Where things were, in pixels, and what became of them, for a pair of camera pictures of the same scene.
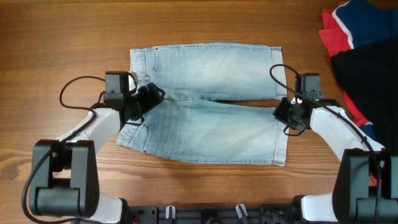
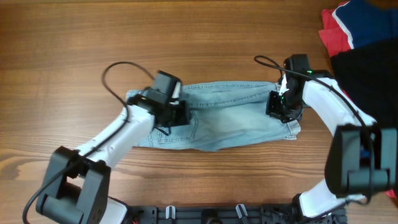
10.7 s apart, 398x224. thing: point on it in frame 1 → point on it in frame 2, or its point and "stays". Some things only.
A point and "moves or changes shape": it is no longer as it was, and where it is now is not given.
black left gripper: [150, 97] → [179, 115]
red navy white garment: [352, 23] stays
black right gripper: [285, 111] → [277, 106]
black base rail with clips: [273, 214] stays
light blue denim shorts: [218, 105] moves or changes shape
